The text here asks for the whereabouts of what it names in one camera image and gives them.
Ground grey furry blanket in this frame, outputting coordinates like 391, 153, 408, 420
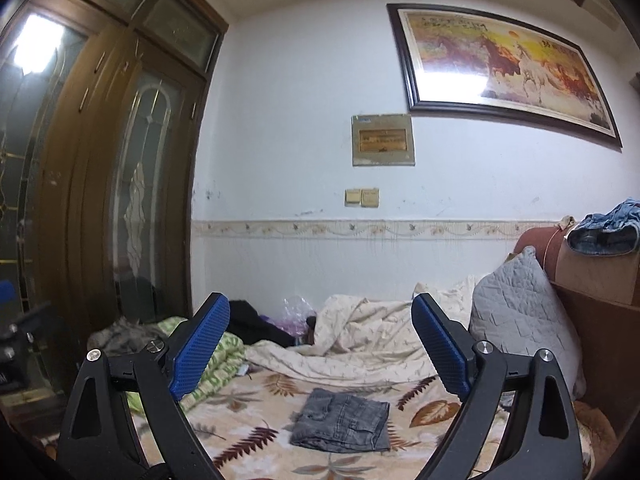
87, 317, 172, 359

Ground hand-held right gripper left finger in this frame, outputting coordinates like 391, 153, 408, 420
57, 291, 232, 480

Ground leaf print blanket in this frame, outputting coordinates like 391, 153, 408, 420
40, 369, 598, 480

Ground wooden wardrobe with glass doors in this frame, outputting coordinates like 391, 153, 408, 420
0, 0, 230, 411

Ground brown headboard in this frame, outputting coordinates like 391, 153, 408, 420
515, 226, 640, 456

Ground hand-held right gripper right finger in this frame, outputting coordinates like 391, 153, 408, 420
411, 292, 587, 480

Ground cream duvet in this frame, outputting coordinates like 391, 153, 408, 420
245, 275, 482, 389

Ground clear plastic bag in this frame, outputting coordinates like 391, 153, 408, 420
272, 296, 319, 346

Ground blue jeans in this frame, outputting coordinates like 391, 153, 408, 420
567, 199, 640, 257

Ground grey pants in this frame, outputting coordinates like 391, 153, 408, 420
290, 388, 391, 454

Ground black clothing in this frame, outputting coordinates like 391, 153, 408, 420
227, 300, 297, 349

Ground framed horse painting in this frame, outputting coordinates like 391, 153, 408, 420
386, 3, 624, 149

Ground beige wall panel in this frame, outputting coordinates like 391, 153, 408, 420
351, 114, 416, 167

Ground grey quilted pillow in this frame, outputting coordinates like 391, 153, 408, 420
468, 246, 587, 402

